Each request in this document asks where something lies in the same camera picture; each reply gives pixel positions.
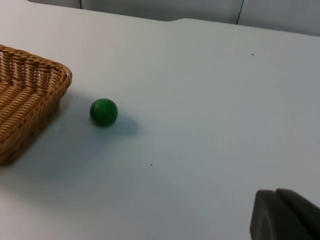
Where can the green ball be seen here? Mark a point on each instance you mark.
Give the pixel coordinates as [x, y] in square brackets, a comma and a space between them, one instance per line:
[103, 112]

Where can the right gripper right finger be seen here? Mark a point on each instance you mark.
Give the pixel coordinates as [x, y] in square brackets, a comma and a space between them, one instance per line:
[302, 215]

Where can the pale brown wicker basket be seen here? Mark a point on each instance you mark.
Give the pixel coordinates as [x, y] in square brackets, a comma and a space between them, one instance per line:
[22, 105]

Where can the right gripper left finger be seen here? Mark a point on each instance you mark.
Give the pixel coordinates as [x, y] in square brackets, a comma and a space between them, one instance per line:
[270, 220]

